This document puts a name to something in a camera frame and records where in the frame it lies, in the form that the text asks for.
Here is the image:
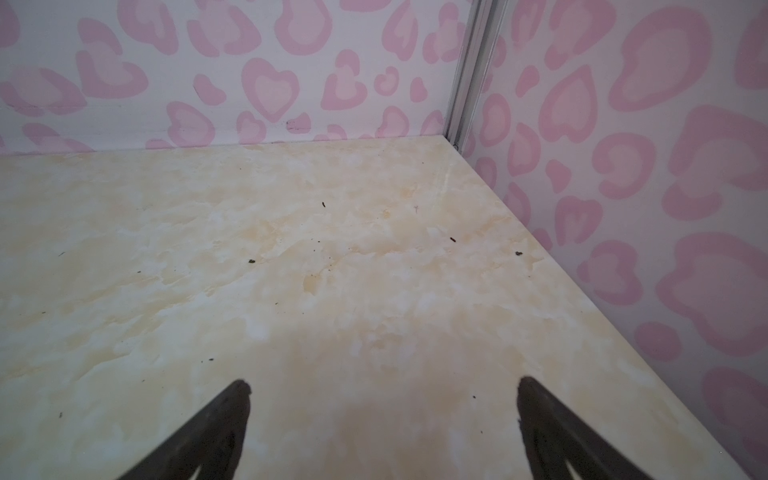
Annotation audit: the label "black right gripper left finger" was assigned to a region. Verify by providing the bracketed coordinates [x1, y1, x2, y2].
[121, 379, 251, 480]

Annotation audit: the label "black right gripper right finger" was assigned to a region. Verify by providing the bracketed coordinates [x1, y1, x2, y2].
[517, 376, 650, 480]

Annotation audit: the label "aluminium corner post right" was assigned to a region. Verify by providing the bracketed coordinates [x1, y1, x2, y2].
[443, 0, 508, 153]

